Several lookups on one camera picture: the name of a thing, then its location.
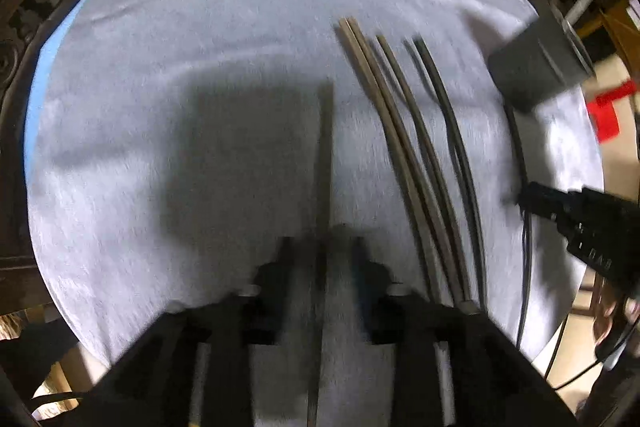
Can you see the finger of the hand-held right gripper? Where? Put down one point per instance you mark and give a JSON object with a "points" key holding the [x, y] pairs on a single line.
{"points": [[547, 202]]}

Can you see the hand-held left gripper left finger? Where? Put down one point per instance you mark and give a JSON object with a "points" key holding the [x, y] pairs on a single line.
{"points": [[290, 257]]}

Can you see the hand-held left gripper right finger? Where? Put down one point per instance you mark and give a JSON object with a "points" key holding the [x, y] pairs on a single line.
{"points": [[360, 267]]}

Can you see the brown wooden chopstick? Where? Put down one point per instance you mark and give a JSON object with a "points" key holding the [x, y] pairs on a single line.
{"points": [[387, 107], [372, 107], [324, 157], [407, 107]]}

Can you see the person's right hand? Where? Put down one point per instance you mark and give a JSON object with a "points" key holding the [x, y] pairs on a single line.
{"points": [[617, 317]]}

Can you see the grey utensil holder box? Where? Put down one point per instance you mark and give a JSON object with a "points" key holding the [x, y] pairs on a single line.
{"points": [[540, 57]]}

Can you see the blue table cover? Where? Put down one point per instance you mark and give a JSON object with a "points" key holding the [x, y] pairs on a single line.
{"points": [[42, 82]]}

